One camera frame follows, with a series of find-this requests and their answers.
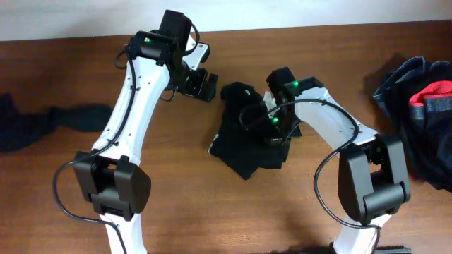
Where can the red and grey garment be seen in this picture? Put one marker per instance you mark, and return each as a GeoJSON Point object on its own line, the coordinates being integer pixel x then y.
{"type": "Point", "coordinates": [433, 99]}

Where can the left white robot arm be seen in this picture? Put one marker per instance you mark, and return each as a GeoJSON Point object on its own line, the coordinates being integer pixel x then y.
{"type": "Point", "coordinates": [110, 177]}

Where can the dark cloth at left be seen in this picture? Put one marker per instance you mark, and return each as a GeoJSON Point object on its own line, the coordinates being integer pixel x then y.
{"type": "Point", "coordinates": [21, 130]}

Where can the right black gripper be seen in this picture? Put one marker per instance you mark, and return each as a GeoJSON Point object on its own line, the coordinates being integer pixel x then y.
{"type": "Point", "coordinates": [274, 140]}

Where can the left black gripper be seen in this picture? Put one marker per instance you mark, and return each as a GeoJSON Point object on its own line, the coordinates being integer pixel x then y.
{"type": "Point", "coordinates": [199, 85]}

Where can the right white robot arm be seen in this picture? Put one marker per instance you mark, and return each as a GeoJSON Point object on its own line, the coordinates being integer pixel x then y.
{"type": "Point", "coordinates": [373, 180]}

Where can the black t-shirt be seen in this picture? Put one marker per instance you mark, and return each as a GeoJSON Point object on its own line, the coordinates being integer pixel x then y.
{"type": "Point", "coordinates": [246, 150]}

